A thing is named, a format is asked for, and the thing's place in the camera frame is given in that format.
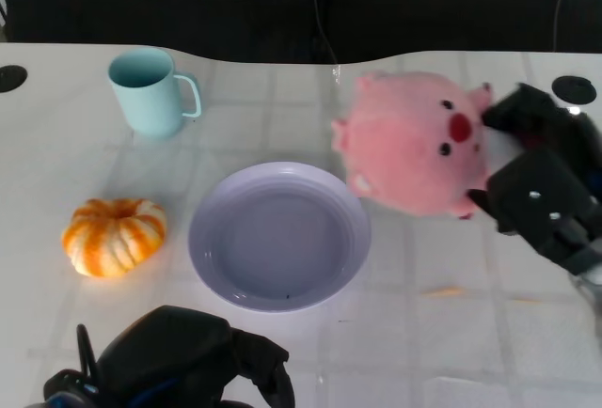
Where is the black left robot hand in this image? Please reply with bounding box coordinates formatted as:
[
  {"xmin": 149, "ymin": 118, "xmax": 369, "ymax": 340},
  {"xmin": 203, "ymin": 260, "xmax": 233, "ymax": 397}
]
[{"xmin": 77, "ymin": 305, "xmax": 296, "ymax": 408}]

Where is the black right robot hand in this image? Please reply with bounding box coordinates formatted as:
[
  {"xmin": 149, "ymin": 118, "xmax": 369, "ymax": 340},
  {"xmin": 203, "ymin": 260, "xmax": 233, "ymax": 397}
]
[{"xmin": 471, "ymin": 82, "xmax": 602, "ymax": 274}]

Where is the pink plush doll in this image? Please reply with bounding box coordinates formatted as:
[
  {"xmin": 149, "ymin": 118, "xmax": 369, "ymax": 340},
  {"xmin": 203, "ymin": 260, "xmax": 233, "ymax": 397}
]
[{"xmin": 330, "ymin": 71, "xmax": 496, "ymax": 221}]

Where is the lavender round plate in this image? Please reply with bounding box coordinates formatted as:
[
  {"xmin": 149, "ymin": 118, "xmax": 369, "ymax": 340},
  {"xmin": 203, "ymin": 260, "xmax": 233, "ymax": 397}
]
[{"xmin": 187, "ymin": 161, "xmax": 372, "ymax": 314}]

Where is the black round table grommet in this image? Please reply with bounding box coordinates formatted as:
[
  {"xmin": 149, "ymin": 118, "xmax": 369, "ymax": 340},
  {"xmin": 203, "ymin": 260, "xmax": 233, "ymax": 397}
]
[
  {"xmin": 551, "ymin": 75, "xmax": 597, "ymax": 104},
  {"xmin": 0, "ymin": 65, "xmax": 27, "ymax": 93}
]

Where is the orange white striped pumpkin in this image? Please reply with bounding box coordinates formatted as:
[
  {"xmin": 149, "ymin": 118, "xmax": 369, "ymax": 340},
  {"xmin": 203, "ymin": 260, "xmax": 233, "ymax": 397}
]
[{"xmin": 60, "ymin": 197, "xmax": 167, "ymax": 278}]

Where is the light blue mug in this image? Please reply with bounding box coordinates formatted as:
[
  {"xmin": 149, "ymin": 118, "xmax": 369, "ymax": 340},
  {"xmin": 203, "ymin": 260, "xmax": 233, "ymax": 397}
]
[{"xmin": 107, "ymin": 47, "xmax": 204, "ymax": 139}]

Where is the black sofa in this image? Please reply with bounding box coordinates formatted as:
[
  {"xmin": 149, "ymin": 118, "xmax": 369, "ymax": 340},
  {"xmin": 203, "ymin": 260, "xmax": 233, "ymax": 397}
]
[{"xmin": 0, "ymin": 0, "xmax": 602, "ymax": 65}]

